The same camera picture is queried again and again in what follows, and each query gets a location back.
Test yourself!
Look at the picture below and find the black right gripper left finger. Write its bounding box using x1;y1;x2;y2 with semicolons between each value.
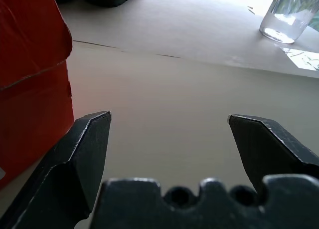
0;111;112;229

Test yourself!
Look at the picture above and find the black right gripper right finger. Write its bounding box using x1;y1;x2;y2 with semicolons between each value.
227;114;319;193

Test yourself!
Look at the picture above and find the orange cardboard box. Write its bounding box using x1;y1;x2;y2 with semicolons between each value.
0;0;75;190

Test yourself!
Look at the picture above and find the clear glass vase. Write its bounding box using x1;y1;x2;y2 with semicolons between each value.
259;0;319;44

